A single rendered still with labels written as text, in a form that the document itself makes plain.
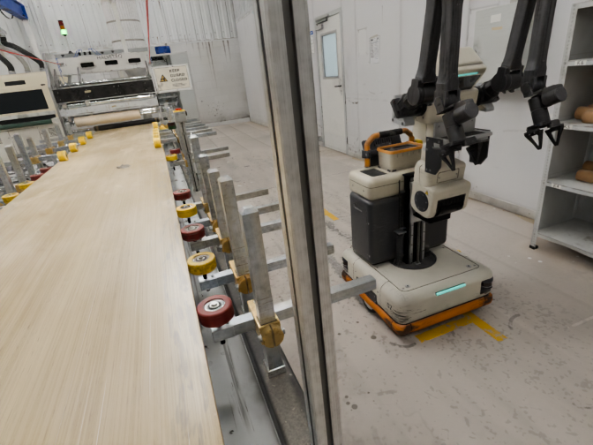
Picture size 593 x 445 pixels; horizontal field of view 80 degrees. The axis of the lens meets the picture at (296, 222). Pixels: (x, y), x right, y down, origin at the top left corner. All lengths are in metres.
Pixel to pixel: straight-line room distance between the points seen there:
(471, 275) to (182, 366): 1.69
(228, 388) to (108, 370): 0.37
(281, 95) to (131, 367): 0.59
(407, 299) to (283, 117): 1.62
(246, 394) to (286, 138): 0.79
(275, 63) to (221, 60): 11.64
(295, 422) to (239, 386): 0.25
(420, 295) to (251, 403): 1.17
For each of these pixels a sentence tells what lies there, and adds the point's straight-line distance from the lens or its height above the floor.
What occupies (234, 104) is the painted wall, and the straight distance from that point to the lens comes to 12.03.
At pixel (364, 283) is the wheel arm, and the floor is 0.85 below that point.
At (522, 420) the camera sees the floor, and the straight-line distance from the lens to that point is 1.86.
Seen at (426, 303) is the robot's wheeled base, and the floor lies 0.22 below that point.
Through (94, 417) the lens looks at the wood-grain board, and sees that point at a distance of 0.72.
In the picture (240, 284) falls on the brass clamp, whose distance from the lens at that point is 1.03.
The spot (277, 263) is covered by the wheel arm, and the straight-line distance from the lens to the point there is 1.11.
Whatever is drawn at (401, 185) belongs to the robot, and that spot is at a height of 0.74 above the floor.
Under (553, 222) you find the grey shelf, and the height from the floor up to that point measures 0.16.
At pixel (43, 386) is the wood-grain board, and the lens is 0.84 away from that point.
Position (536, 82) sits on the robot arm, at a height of 1.23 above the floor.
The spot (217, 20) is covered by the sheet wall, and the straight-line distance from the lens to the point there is 12.09.
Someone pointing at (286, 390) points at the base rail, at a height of 0.70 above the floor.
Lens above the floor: 1.37
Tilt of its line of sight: 23 degrees down
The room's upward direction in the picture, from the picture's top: 7 degrees counter-clockwise
